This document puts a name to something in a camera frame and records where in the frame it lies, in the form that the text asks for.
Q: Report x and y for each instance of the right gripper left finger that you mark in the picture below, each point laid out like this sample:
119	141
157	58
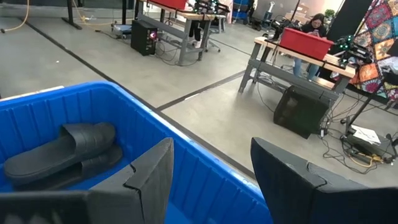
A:
152	186

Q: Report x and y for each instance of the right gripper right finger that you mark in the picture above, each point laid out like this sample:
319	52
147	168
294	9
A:
289	193

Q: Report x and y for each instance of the blue plastic bin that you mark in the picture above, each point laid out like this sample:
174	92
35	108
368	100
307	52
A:
202	186

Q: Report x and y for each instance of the red plastic bin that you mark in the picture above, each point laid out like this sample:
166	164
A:
168	3
304	45

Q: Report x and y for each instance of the black computer tower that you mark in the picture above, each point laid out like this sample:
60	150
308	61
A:
141	39
301	112

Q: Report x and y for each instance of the black equipment stand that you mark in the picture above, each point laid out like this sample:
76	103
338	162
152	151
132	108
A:
373	147

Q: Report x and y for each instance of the white paper sheet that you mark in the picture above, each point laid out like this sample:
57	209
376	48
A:
367	135

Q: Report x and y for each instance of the person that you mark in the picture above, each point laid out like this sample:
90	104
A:
195	31
315	21

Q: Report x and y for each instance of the cardboard boxes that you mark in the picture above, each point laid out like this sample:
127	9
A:
298	14

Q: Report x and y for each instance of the grey stool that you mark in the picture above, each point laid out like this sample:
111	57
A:
217	18

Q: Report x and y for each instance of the green potted plant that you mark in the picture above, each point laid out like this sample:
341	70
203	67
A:
329	13

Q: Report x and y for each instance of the colourful patchwork quilt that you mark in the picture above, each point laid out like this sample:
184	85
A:
382	31

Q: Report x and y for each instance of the blue crate stack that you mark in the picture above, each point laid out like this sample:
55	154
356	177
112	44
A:
241	9

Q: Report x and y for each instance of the black stand leg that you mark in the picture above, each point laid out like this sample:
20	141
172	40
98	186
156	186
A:
71	12

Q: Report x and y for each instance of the wooden table grey frame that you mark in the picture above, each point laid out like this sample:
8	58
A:
280	73
186	40

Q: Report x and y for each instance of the black wall panel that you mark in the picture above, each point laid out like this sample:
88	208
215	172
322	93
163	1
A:
348	18

